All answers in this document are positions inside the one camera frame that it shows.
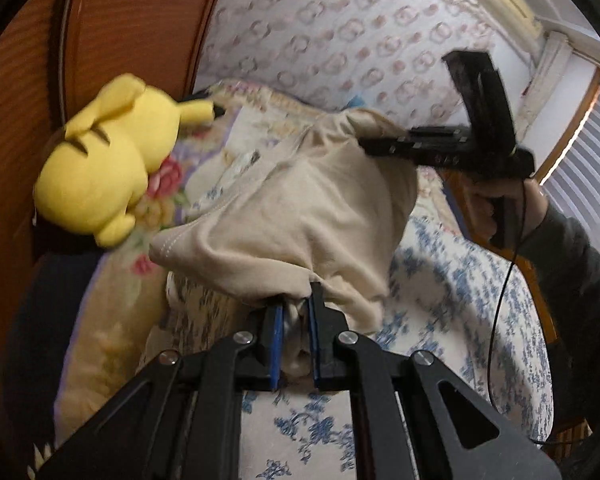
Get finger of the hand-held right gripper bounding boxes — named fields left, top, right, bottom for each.
left=357, top=126, right=474, bottom=167

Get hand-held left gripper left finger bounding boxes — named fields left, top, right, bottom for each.
left=37, top=300, right=287, bottom=480

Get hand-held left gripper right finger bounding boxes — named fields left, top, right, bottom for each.
left=307, top=282, right=563, bottom=480

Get beige printed t-shirt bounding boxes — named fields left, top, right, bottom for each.
left=140, top=107, right=421, bottom=376

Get person's right hand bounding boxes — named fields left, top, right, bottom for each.
left=467, top=180, right=549, bottom=253

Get tied beige curtain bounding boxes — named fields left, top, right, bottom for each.
left=522, top=30, right=573, bottom=126

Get striped window blind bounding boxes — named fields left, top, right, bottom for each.
left=545, top=85, right=600, bottom=221

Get floral bed sheet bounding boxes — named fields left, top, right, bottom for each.
left=27, top=80, right=553, bottom=480

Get yellow plush toy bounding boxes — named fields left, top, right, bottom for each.
left=32, top=74, right=226, bottom=248

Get wooden louvered wardrobe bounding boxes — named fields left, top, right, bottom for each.
left=0, top=0, right=236, bottom=461

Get ring patterned wall cloth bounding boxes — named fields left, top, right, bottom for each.
left=192, top=0, right=511, bottom=116

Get black cable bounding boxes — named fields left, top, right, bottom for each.
left=485, top=180, right=556, bottom=443

